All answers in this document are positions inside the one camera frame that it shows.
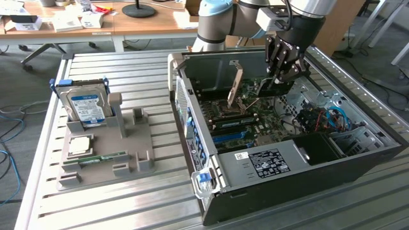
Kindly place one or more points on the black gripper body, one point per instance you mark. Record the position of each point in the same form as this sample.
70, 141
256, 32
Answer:
300, 36

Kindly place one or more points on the graphics card with metal bracket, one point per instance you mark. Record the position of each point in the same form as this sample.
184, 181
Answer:
275, 89

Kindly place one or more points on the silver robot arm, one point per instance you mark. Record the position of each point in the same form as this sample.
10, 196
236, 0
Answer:
224, 24

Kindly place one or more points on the wooden cabinet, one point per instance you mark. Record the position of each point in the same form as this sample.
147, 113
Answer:
342, 28

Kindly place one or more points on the metal socket cover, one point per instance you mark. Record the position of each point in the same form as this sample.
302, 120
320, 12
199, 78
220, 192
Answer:
247, 106

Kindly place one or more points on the green motherboard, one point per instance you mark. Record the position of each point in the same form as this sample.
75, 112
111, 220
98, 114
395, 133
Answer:
272, 129

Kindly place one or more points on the CPU socket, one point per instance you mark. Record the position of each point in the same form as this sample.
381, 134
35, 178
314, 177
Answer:
220, 107

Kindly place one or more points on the black RAM stick with label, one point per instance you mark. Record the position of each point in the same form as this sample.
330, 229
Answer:
234, 123

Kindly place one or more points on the white paper stack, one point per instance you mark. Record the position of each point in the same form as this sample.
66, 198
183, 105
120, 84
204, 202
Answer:
184, 20

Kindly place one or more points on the short blue expansion slot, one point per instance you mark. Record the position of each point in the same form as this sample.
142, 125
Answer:
250, 144

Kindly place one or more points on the metal disk bay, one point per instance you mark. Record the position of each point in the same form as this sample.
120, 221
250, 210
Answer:
362, 141

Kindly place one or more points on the long blue expansion slot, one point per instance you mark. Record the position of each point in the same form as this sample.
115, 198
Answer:
228, 139

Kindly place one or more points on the wooden desk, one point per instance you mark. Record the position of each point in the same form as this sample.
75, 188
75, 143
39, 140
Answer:
144, 25
48, 34

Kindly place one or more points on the black round lamp base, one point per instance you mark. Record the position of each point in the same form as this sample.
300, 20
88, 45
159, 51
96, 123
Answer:
139, 12

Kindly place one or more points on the grey power supply unit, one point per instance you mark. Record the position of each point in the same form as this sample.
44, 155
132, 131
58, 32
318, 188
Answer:
236, 172

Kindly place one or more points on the black open PC case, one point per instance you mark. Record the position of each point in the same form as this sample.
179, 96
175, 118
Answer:
288, 191

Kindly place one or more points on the blue case latch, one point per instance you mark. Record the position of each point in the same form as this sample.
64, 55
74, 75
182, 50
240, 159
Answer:
203, 177

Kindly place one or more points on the red item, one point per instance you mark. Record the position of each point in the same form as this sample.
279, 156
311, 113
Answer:
104, 10

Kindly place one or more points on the small white labelled box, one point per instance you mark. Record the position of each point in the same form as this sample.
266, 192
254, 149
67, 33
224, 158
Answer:
92, 20

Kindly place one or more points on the hard disk in blue caddy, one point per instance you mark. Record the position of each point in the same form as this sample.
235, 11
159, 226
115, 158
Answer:
84, 107

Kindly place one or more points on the grey parts rack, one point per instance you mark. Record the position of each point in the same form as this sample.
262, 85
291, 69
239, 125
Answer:
106, 143

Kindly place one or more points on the flat white box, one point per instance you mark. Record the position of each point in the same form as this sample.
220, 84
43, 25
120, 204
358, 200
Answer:
67, 24

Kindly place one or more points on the tape roll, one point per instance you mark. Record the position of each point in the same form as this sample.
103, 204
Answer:
66, 2

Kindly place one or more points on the green RAM stick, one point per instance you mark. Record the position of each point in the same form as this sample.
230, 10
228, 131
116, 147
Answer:
96, 159

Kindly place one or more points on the silver CPU chip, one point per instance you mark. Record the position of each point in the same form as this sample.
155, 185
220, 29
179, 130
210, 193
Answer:
78, 146

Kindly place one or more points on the grey cup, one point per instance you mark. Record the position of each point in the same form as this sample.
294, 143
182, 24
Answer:
48, 3

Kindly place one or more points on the white box with black label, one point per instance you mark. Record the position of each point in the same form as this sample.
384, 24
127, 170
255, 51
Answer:
28, 26

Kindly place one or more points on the loose white sheets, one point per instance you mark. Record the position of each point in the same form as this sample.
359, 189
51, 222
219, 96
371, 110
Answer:
11, 9

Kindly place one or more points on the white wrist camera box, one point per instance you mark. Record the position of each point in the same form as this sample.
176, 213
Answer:
268, 20

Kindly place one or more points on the white table frame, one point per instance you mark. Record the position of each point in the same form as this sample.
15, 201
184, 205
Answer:
401, 55

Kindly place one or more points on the grey wheeled frame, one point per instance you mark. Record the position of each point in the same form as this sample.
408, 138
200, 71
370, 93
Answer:
42, 51

